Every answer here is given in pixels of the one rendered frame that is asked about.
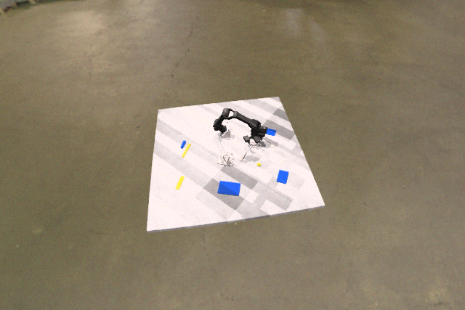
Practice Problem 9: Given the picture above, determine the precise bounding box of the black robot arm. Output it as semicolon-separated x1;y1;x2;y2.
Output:
213;108;267;143

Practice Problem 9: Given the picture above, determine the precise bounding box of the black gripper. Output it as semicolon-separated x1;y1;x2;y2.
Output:
243;131;265;144

